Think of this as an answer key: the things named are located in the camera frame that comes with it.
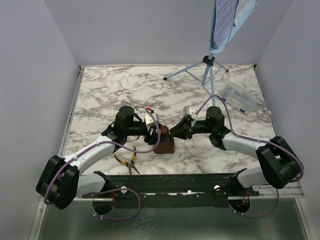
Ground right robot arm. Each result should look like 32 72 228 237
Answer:
169 106 302 196

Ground sheet music page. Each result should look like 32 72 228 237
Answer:
211 0 238 49
235 0 256 20

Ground yellow handled needle-nose pliers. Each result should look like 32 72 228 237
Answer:
113 152 140 178

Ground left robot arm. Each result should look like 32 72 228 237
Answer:
35 106 161 210

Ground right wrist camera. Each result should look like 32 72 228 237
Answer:
183 106 198 120

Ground clear plastic compartment box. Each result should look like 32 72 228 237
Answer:
219 82 260 115

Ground brown wooden metronome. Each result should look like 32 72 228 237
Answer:
153 125 176 155

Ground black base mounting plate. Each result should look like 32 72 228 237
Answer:
82 173 259 209

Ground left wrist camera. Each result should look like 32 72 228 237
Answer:
144 107 159 131

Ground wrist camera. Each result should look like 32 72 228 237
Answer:
183 106 198 120
144 107 159 131

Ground light blue music stand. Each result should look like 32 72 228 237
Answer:
163 0 258 95

